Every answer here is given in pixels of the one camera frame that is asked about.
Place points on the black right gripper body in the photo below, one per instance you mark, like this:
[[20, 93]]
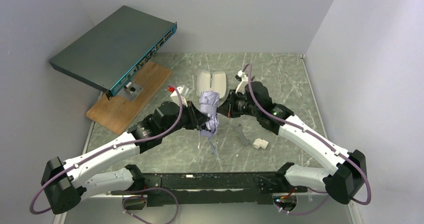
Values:
[[232, 106]]

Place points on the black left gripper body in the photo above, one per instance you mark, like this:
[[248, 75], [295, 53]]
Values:
[[192, 114]]

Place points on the purple umbrella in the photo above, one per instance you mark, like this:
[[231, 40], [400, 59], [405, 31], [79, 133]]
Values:
[[209, 103]]

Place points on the cream umbrella case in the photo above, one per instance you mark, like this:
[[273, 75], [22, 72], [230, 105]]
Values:
[[216, 82]]

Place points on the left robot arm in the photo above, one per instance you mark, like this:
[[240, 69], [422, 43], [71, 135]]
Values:
[[66, 183]]

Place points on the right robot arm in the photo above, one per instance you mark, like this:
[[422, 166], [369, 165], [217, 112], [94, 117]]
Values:
[[343, 175]]

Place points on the white pipe elbow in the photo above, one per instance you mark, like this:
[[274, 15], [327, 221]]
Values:
[[260, 143]]

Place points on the wooden board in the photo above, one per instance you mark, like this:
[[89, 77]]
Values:
[[117, 113]]

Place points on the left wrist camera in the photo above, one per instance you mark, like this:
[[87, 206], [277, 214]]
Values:
[[183, 93]]

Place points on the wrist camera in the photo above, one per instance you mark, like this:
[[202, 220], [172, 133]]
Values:
[[242, 78], [183, 93]]

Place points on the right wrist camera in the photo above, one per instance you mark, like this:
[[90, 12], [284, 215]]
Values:
[[242, 78]]

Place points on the metal switch stand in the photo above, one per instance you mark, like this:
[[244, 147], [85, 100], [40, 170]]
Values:
[[130, 91]]

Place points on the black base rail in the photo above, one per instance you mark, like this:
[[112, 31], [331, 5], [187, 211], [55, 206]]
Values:
[[216, 188]]

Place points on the dark network switch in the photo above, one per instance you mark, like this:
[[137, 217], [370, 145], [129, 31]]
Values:
[[109, 55]]

